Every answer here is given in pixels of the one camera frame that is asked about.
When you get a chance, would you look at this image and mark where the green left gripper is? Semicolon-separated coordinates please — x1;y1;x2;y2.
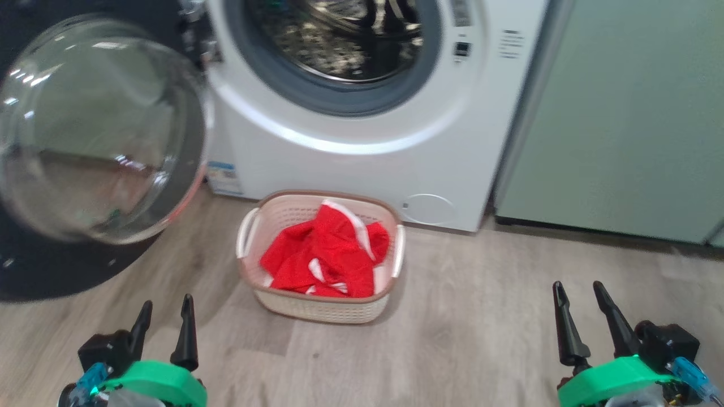
97;294;208;407

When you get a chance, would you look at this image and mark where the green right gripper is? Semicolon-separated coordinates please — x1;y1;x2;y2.
553;281;679;407

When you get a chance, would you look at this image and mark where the red garment with white trim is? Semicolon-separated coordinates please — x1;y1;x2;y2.
259;199;391;298

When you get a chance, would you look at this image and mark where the round glass washing machine door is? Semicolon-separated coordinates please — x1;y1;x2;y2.
0;0;216;303

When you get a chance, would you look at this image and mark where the cream plastic laundry basket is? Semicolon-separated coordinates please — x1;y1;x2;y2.
236;190;406;324

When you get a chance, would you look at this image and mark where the white front-load washing machine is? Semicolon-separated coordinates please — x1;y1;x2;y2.
201;0;558;233

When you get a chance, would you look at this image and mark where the wide sage green cabinet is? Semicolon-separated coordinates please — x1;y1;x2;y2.
493;0;724;248

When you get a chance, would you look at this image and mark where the blue left camera cable plug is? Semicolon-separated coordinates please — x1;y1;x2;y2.
58;362;111;407

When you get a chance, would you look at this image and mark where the blue camera cable plug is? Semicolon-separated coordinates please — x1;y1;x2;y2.
667;357;724;405
58;362;111;407

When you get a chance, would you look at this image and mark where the blue right camera cable plug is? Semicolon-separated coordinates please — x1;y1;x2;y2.
667;357;724;405

